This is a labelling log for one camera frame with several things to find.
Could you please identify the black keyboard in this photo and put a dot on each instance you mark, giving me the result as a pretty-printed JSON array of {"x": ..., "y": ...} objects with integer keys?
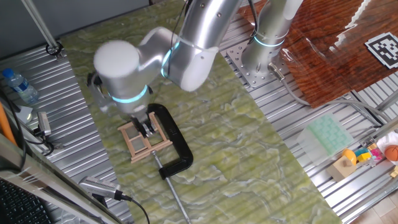
[{"x": 18, "y": 205}]

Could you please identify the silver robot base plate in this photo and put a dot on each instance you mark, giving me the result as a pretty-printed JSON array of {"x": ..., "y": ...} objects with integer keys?
[{"x": 248, "y": 74}]

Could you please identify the teal toy block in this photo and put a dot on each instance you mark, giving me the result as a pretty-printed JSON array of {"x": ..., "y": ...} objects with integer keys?
[{"x": 361, "y": 151}]

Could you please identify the black white fiducial marker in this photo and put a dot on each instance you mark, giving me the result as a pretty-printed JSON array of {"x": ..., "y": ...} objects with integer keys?
[{"x": 384, "y": 49}]

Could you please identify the silver depth camera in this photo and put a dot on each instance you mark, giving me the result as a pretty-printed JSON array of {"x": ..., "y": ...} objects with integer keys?
[
  {"x": 99, "y": 186},
  {"x": 44, "y": 123}
]

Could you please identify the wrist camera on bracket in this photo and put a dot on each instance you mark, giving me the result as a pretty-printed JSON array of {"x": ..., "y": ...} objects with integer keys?
[{"x": 98, "y": 96}]

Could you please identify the miniature wooden sliding window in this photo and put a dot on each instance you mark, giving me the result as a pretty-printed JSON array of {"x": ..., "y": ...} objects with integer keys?
[{"x": 152, "y": 149}]

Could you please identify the beige wooden toy block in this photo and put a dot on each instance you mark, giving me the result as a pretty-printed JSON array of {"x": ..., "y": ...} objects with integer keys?
[{"x": 340, "y": 169}]

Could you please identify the white paper piece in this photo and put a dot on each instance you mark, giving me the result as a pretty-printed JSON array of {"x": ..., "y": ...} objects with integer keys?
[{"x": 24, "y": 114}]

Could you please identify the green marble pattern mat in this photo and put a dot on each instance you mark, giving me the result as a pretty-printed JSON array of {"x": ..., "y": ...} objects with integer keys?
[{"x": 233, "y": 155}]

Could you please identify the silver metal pole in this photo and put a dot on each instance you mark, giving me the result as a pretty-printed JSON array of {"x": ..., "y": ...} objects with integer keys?
[{"x": 40, "y": 25}]

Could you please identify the small toy basketball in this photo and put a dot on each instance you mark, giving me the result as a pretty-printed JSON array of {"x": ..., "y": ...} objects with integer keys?
[{"x": 392, "y": 152}]

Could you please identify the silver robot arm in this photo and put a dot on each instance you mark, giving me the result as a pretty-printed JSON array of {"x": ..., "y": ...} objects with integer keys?
[{"x": 199, "y": 31}]

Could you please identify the orange rod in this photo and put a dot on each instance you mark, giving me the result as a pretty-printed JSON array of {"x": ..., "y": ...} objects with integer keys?
[{"x": 4, "y": 124}]

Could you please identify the white cloth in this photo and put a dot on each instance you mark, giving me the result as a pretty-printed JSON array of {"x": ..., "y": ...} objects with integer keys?
[{"x": 385, "y": 138}]

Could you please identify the small wooden toy block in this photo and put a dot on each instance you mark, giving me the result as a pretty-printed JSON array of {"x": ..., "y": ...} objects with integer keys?
[{"x": 395, "y": 172}]

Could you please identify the clear plastic water bottle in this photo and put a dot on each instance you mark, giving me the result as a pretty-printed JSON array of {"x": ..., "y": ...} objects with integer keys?
[{"x": 21, "y": 87}]

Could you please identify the aluminium profile bar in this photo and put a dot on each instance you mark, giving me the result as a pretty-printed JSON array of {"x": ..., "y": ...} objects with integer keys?
[
  {"x": 46, "y": 183},
  {"x": 388, "y": 101}
]

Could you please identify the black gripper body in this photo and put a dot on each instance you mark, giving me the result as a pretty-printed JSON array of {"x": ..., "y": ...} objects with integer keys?
[{"x": 141, "y": 119}]

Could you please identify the black C-clamp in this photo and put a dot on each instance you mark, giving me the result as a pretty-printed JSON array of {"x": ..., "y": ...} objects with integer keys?
[{"x": 177, "y": 137}]

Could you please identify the pink toy block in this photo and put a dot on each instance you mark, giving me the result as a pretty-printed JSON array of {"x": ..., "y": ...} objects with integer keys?
[{"x": 376, "y": 154}]

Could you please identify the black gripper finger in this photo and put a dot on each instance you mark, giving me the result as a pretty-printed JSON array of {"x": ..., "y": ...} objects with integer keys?
[
  {"x": 142, "y": 130},
  {"x": 150, "y": 130}
]

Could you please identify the yellow toy block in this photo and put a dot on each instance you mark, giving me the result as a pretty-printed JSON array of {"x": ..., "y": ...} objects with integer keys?
[{"x": 364, "y": 157}]

